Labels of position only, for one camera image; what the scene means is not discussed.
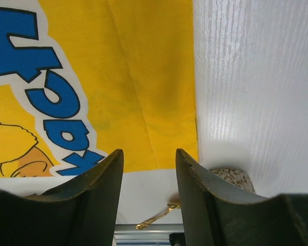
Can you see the yellow Pikachu cloth placemat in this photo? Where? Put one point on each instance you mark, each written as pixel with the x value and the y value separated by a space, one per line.
pixel 79 79

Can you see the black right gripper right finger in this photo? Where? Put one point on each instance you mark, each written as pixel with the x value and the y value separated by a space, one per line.
pixel 215 212

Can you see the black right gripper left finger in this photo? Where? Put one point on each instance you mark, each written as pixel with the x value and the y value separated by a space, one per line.
pixel 81 211

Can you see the aluminium mounting rail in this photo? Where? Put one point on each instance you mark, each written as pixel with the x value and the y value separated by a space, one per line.
pixel 155 234

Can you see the gold spoon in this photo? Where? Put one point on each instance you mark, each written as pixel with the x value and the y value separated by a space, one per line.
pixel 173 204

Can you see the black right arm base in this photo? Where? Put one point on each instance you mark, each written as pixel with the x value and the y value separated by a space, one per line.
pixel 177 239

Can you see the speckled ceramic cup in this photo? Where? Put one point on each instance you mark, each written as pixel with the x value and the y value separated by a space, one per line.
pixel 236 177

